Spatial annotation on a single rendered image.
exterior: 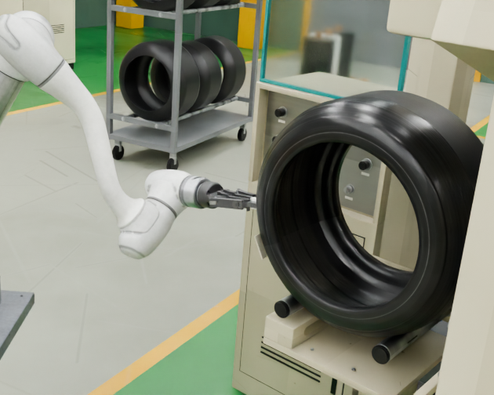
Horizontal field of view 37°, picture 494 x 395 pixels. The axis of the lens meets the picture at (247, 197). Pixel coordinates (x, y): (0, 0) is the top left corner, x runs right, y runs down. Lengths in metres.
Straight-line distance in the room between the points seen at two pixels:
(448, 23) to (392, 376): 1.00
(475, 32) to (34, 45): 1.21
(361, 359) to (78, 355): 1.71
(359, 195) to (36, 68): 1.14
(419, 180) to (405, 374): 0.53
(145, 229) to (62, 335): 1.51
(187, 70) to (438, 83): 3.71
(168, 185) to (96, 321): 1.57
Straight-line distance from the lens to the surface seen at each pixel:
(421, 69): 1.91
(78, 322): 3.54
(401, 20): 1.22
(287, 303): 1.83
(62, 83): 1.97
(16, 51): 1.95
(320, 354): 1.86
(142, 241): 2.01
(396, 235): 2.02
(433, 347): 1.98
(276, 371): 2.91
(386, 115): 1.57
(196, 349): 3.34
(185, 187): 2.04
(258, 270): 2.78
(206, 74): 5.74
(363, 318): 1.69
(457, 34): 1.06
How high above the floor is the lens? 1.78
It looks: 20 degrees down
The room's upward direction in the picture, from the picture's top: 5 degrees clockwise
